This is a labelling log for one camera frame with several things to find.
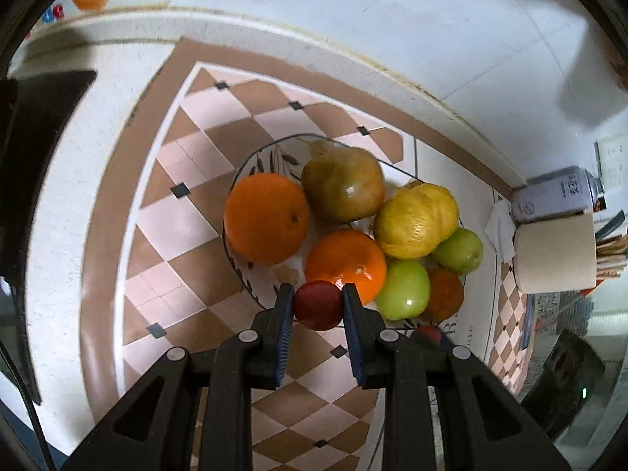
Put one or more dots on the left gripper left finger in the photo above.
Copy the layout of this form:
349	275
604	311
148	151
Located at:
279	332

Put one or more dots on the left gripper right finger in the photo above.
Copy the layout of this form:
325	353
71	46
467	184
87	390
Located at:
362	328

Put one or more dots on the green apple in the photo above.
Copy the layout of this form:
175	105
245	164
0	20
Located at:
461	253
406	290

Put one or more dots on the small red cherry tomato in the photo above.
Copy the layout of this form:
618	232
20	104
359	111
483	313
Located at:
429	335

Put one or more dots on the large orange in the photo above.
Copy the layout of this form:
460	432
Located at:
347	256

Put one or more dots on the small orange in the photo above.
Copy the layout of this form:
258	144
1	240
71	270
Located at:
446	296

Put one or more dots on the dark orange tangerine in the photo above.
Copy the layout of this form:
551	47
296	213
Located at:
266	218

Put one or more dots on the large yellow lemon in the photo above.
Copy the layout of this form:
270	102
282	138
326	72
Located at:
413	222

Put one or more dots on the brownish red-green apple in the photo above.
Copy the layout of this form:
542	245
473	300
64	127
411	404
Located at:
343	185

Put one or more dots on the checkered table mat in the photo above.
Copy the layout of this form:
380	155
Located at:
201	214

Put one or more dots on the white tissue paper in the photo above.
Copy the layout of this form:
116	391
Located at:
500	230

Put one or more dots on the oval floral ceramic plate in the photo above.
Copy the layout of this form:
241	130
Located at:
288	157

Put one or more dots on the blue smartphone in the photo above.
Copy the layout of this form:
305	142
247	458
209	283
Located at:
529	322

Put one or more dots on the cream utensil holder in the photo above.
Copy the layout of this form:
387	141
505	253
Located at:
555	255

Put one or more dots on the grey spray can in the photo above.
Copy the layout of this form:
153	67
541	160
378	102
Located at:
563	192

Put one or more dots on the utensils in holder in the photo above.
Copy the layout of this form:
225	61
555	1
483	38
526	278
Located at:
611	248

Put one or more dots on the black induction cooktop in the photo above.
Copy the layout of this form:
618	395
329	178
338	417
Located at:
34	113

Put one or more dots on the white wall socket panel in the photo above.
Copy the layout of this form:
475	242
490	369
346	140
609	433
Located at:
612	155

